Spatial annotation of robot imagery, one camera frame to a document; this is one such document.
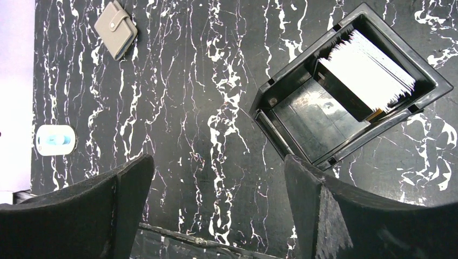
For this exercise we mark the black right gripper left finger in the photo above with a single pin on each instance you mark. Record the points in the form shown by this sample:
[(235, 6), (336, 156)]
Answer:
[(95, 218)]

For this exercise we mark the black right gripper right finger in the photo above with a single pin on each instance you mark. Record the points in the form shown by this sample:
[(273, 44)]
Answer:
[(334, 219)]

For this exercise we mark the white blue blister pack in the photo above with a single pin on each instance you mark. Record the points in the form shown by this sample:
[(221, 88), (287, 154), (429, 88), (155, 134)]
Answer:
[(54, 140)]

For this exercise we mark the stack of credit cards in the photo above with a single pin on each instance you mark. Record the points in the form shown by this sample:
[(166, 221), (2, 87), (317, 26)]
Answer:
[(362, 78)]

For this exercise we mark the black plastic card box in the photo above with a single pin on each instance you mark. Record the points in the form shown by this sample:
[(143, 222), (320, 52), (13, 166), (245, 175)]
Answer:
[(301, 118)]

